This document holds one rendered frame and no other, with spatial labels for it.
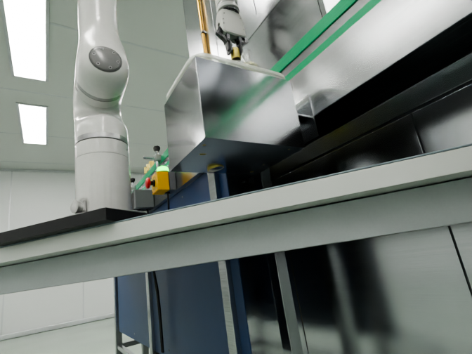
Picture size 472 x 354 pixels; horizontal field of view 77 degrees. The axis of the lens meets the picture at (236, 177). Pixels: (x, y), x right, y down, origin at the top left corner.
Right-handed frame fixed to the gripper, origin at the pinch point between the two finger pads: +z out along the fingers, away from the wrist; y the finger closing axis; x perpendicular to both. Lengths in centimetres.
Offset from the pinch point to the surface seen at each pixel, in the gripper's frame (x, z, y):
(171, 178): -27, 40, 18
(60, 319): -583, 121, 42
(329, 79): 38, 39, 5
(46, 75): -261, -153, 66
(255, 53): -3.2, -4.4, -11.9
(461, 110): 50, 50, -16
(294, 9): 19.5, -4.0, -12.3
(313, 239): 37, 70, 18
